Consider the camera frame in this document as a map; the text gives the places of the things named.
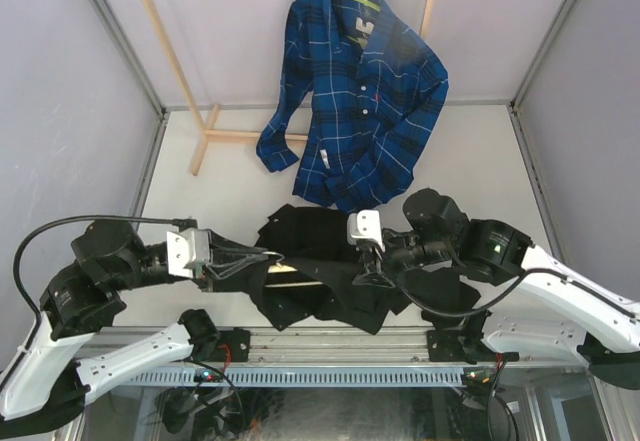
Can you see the left black mount plate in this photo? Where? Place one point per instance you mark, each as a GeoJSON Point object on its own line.
{"type": "Point", "coordinates": [232, 345]}

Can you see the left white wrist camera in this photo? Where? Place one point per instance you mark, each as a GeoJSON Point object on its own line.
{"type": "Point", "coordinates": [187, 252]}

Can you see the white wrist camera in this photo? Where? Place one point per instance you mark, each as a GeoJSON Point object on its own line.
{"type": "Point", "coordinates": [187, 252]}
{"type": "Point", "coordinates": [365, 226]}

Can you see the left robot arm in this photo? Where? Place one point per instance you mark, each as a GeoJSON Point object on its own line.
{"type": "Point", "coordinates": [46, 385]}

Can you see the wooden clothes rack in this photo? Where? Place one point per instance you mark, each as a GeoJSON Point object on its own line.
{"type": "Point", "coordinates": [207, 131]}

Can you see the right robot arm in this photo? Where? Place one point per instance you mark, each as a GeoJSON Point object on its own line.
{"type": "Point", "coordinates": [600, 329]}

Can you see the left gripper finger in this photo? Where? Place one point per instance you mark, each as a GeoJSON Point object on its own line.
{"type": "Point", "coordinates": [225, 267]}
{"type": "Point", "coordinates": [224, 249]}

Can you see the blue slotted cable duct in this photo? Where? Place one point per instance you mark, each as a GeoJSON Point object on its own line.
{"type": "Point", "coordinates": [301, 377]}

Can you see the right black mount plate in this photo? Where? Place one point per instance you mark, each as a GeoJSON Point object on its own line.
{"type": "Point", "coordinates": [446, 346]}

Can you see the black shirt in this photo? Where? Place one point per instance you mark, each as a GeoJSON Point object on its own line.
{"type": "Point", "coordinates": [318, 234]}

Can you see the blue plaid shirt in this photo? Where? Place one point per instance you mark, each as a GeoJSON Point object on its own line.
{"type": "Point", "coordinates": [360, 94]}

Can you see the cream wooden hanger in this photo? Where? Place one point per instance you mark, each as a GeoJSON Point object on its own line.
{"type": "Point", "coordinates": [290, 272]}

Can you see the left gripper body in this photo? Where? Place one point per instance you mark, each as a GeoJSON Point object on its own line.
{"type": "Point", "coordinates": [199, 276]}

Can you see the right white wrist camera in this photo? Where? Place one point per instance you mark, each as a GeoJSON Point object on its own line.
{"type": "Point", "coordinates": [365, 226]}

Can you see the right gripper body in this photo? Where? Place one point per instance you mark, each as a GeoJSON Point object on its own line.
{"type": "Point", "coordinates": [373, 257]}

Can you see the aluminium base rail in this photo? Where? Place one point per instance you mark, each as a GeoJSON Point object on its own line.
{"type": "Point", "coordinates": [315, 346]}

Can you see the black mount plate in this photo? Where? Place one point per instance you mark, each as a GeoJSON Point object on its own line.
{"type": "Point", "coordinates": [446, 346]}
{"type": "Point", "coordinates": [232, 345]}

